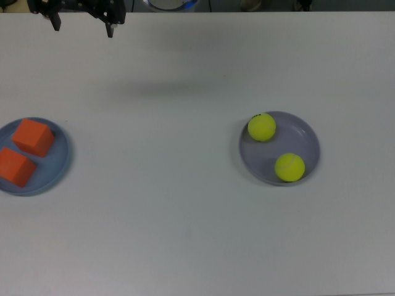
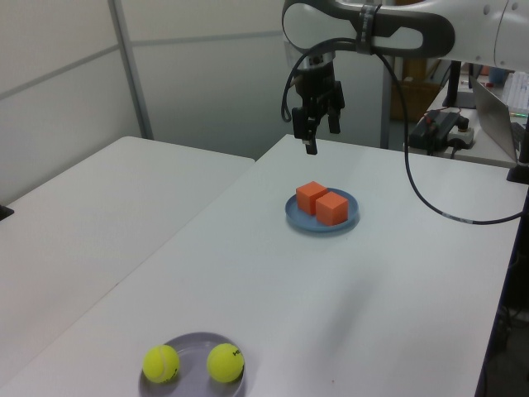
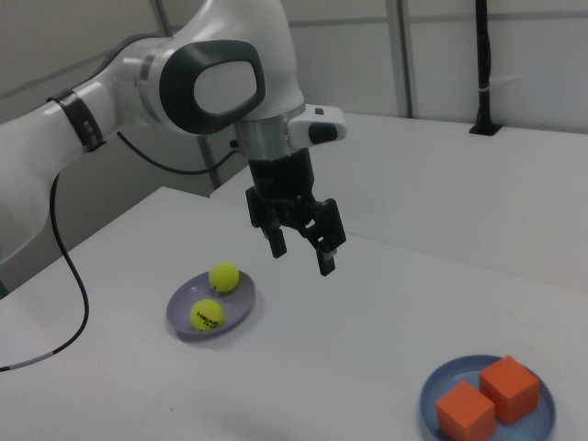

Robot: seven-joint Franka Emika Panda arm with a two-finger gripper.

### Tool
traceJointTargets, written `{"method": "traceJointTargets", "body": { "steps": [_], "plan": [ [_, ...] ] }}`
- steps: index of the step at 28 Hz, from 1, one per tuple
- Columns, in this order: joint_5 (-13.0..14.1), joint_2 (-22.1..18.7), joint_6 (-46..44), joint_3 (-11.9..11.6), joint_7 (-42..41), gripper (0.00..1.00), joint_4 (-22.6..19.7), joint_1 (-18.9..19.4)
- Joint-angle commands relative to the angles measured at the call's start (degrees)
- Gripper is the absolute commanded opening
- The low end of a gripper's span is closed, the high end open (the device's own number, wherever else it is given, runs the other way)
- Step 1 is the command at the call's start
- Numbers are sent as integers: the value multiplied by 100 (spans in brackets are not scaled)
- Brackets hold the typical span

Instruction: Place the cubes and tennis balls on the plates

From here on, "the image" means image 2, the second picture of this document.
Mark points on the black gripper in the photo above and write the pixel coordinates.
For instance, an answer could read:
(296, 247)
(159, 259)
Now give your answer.
(316, 84)

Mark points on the orange cube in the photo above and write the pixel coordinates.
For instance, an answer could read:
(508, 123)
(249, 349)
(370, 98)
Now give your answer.
(330, 211)
(308, 198)

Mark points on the yellow tennis ball HEAD print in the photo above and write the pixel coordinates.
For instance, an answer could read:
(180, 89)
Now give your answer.
(225, 364)

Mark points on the plain yellow tennis ball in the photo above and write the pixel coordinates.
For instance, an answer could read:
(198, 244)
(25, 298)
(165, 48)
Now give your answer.
(161, 364)

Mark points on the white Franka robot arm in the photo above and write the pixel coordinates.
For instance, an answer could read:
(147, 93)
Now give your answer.
(314, 20)

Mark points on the brown cardboard box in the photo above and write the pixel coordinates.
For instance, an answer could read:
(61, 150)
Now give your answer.
(413, 95)

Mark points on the blue plate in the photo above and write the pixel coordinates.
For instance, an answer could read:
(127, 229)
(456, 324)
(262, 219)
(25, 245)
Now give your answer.
(301, 223)

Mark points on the black power supply box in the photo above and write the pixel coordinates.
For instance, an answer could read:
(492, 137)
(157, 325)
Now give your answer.
(432, 132)

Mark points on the black monitor stand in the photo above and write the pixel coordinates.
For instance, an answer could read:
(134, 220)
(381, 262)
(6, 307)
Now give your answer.
(454, 82)

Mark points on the grey emergency stop box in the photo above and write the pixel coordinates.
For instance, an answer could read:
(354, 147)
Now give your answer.
(463, 134)

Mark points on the grey laptop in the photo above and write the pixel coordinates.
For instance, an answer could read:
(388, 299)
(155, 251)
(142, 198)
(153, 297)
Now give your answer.
(494, 120)

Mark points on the blue cup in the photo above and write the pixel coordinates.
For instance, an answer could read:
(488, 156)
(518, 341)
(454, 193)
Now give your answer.
(498, 75)

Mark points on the white keyboard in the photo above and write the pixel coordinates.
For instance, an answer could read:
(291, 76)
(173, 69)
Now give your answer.
(520, 93)

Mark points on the purple plate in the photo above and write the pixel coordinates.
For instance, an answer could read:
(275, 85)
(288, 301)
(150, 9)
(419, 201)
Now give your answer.
(192, 355)

